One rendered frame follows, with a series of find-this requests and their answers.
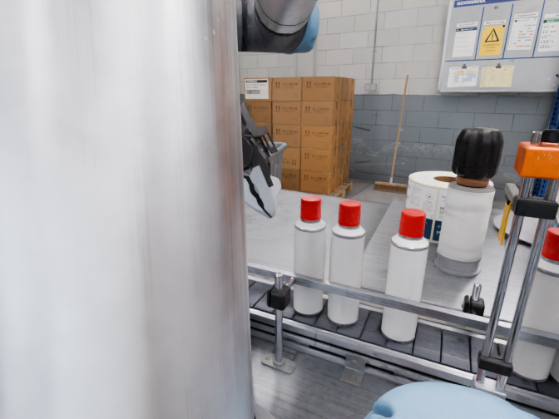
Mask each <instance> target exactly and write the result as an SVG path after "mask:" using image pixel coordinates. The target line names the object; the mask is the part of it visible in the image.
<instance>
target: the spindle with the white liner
mask: <svg viewBox="0 0 559 419"><path fill-rule="evenodd" d="M503 145H504V139H503V136H502V133H501V132H500V130H498V129H494V128H489V127H469V128H464V129H462V131H461V132H460V133H459V135H458V137H457V139H456V143H455V148H454V153H453V163H452V171H453V173H454V174H455V175H457V176H456V181H453V182H450V183H449V184H448V192H447V197H446V201H445V207H444V213H443V221H442V228H441V232H440V236H439V242H438V247H437V252H438V257H437V258H436V259H435V260H434V264H435V266H436V267H437V268H438V269H440V270H441V271H443V272H444V273H447V274H451V275H455V276H459V277H472V276H475V275H477V274H479V272H480V268H479V267H478V264H479V261H481V260H482V250H483V246H484V241H485V237H486V233H487V227H488V221H489V217H490V214H491V210H492V202H493V197H494V194H495V188H494V187H492V186H491V185H489V181H490V179H491V178H493V177H494V176H496V175H497V172H498V169H499V165H500V160H501V157H502V149H503Z"/></svg>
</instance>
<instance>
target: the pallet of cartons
mask: <svg viewBox="0 0 559 419"><path fill-rule="evenodd" d="M354 85H355V79H353V78H347V77H340V76H303V77H301V76H298V77H256V78H244V91H245V101H246V102H245V105H246V107H247V108H248V110H249V112H250V114H251V116H252V118H253V120H254V122H255V124H256V126H257V127H260V126H266V128H267V130H268V132H269V133H270V136H271V138H272V140H273V142H284V143H286V144H287V145H288V147H287V148H286V149H285V150H284V152H283V163H282V175H281V190H291V191H298V192H304V193H310V194H317V195H330V196H336V197H343V198H344V197H345V191H348V192H350V191H351V190H352V184H353V183H352V181H353V180H349V161H350V151H351V137H352V124H353V111H354V101H353V99H354Z"/></svg>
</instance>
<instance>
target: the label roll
mask: <svg viewBox="0 0 559 419"><path fill-rule="evenodd" d="M456 176H457V175H455V174H454V173H453V172H447V171H422V172H416V173H413V174H411V175H410V176H409V179H408V192H407V199H406V205H405V209H417V210H422V211H424V212H425V213H426V221H425V227H424V235H423V237H424V238H425V239H426V240H427V241H428V242H431V243H435V244H438V242H439V236H440V232H441V228H442V221H443V213H444V207H445V201H446V197H447V192H448V184H449V183H450V182H453V181H456Z"/></svg>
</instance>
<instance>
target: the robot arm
mask: <svg viewBox="0 0 559 419"><path fill-rule="evenodd" d="M317 2H318V0H0V419H275V417H274V416H273V415H272V414H271V413H269V412H268V411H267V410H265V409H264V408H263V407H262V406H261V405H259V404H258V403H256V402H254V396H253V377H252V358H251V339H250V302H249V284H248V265H247V246H246V227H245V203H246V204H248V205H249V206H250V207H251V208H253V209H254V210H256V211H257V212H259V213H260V214H262V215H263V216H265V217H267V218H268V219H271V218H273V217H275V212H276V195H277V194H278V193H279V191H280V189H281V183H280V181H279V179H278V178H276V177H274V176H272V175H270V173H271V167H270V160H269V157H270V153H271V154H274V153H276V152H278V150H277V148H276V146H275V143H274V142H273V140H272V138H271V136H270V133H269V132H268V130H267V128H266V126H260V127H257V126H256V124H255V122H254V120H253V118H252V116H251V114H250V112H249V110H248V108H247V107H246V105H245V103H244V101H241V100H240V79H239V60H238V52H273V53H284V54H286V55H291V54H294V53H307V52H310V51H311V50H312V49H313V48H314V45H315V43H316V37H317V36H318V32H319V7H318V4H317ZM265 134H267V135H268V137H269V138H270V141H271V143H272V145H273V147H270V144H269V143H268V141H267V140H266V138H265ZM261 136H263V138H264V140H265V143H266V145H265V143H264V142H263V140H262V138H261ZM268 150H269V151H270V153H269V152H268ZM250 167H254V168H253V170H252V171H251V173H250V175H249V174H247V173H246V172H244V171H247V170H248V169H250ZM364 419H540V418H538V417H536V416H534V415H532V414H531V413H528V412H524V411H522V410H520V409H518V408H516V407H514V406H513V405H512V404H510V403H509V402H507V401H505V400H503V399H501V398H499V397H495V396H493V395H491V394H489V393H486V392H482V391H479V390H477V389H474V388H470V387H465V386H461V385H458V384H452V383H447V382H413V383H409V384H405V385H402V386H400V387H396V388H394V389H393V390H391V391H389V392H387V393H385V394H384V395H382V396H381V397H380V398H379V399H378V400H377V401H376V402H375V403H374V405H373V410H372V411H371V412H370V413H369V414H368V415H367V416H366V417H365V418H364Z"/></svg>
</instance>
